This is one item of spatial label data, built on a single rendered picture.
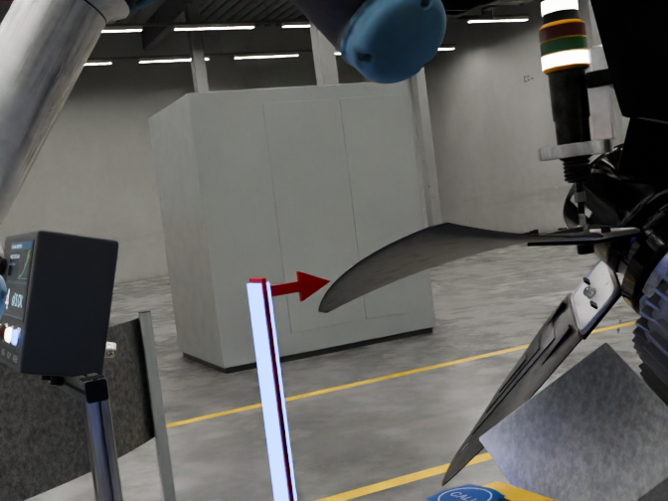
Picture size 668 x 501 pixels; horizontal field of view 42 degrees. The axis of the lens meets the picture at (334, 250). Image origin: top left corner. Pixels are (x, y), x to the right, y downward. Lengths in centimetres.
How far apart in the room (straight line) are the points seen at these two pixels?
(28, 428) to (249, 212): 470
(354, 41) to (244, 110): 652
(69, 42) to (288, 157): 633
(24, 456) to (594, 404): 195
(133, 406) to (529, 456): 216
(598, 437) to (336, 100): 672
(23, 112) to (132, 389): 206
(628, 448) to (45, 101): 62
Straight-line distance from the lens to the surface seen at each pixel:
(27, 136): 88
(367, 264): 71
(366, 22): 59
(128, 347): 286
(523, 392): 96
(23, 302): 122
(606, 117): 85
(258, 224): 706
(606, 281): 95
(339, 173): 736
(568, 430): 82
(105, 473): 119
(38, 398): 257
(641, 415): 82
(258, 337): 67
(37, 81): 88
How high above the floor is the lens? 124
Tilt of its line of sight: 3 degrees down
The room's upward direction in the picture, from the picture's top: 7 degrees counter-clockwise
